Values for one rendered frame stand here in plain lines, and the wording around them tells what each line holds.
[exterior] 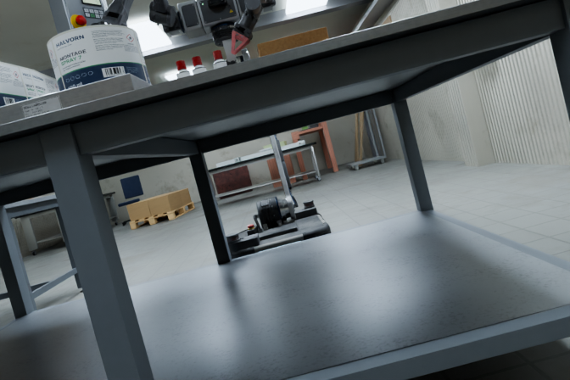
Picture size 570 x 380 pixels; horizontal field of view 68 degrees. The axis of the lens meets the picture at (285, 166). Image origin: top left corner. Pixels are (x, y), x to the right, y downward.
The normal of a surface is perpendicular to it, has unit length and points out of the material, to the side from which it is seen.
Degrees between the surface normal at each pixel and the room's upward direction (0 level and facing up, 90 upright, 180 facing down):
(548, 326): 90
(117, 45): 90
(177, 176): 90
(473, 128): 90
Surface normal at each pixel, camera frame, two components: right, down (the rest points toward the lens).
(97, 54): 0.29, -0.04
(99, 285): 0.01, 0.04
